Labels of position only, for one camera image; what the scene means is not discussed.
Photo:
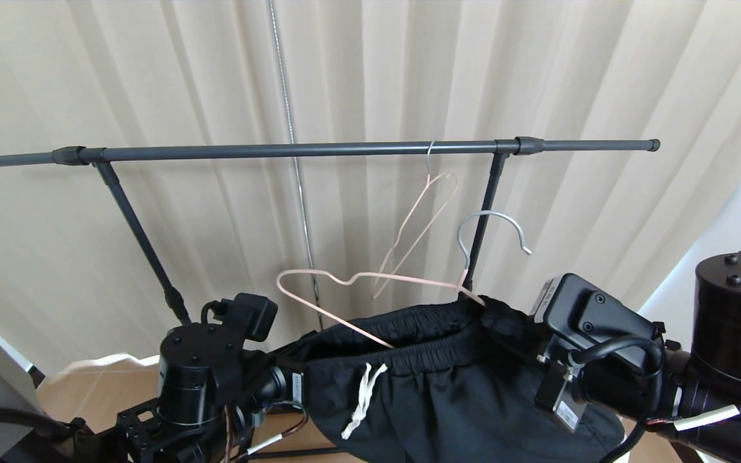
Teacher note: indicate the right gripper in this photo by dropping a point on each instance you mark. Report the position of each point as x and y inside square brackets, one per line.
[615, 392]

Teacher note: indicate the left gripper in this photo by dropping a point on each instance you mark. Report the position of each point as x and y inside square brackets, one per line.
[274, 386]

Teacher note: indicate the black garment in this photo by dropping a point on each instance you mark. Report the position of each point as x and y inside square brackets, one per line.
[460, 399]

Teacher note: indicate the pink clothes hanger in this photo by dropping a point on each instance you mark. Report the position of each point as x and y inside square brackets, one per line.
[429, 183]
[409, 278]

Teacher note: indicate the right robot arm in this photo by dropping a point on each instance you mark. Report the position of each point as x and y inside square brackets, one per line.
[737, 321]

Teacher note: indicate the black clothes rack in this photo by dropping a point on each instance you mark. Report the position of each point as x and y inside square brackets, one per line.
[216, 152]

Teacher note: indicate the thin grey curtain wand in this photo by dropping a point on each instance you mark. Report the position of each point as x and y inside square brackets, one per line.
[288, 109]

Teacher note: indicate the beige curtain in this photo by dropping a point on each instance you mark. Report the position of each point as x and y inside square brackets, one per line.
[119, 64]

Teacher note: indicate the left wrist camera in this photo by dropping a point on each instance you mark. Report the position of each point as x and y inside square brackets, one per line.
[251, 315]

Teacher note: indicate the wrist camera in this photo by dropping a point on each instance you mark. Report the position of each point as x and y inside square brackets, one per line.
[251, 315]
[595, 315]

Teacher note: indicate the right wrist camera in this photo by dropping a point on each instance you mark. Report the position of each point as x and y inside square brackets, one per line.
[595, 315]

